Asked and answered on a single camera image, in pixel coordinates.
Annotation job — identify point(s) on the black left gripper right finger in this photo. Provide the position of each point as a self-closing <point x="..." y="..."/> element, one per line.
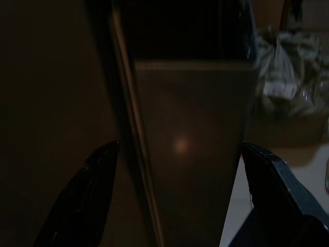
<point x="277" y="200"/>

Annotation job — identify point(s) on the clear knotted plastic bag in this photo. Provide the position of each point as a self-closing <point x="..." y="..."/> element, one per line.
<point x="282" y="77"/>

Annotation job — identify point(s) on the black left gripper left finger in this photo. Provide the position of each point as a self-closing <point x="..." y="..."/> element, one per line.
<point x="82" y="200"/>

